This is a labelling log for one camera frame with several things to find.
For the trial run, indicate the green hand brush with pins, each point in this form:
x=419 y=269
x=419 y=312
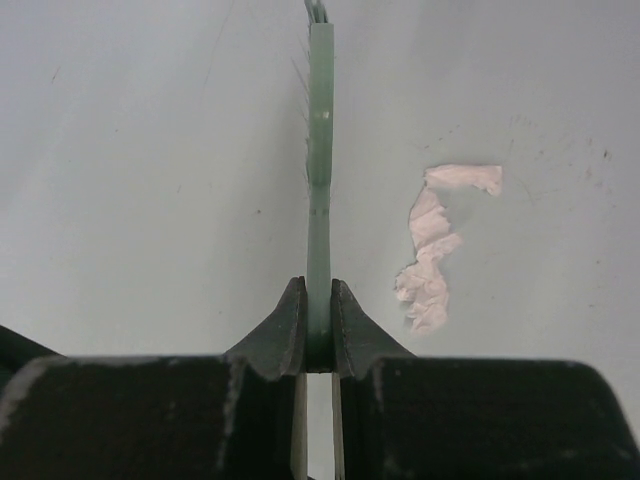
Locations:
x=320 y=88

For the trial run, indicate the crumpled white paper scrap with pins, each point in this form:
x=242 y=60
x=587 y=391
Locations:
x=421 y=285

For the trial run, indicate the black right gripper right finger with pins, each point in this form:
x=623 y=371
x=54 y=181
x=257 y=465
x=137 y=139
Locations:
x=360 y=349

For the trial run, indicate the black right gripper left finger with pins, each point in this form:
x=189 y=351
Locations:
x=265 y=411

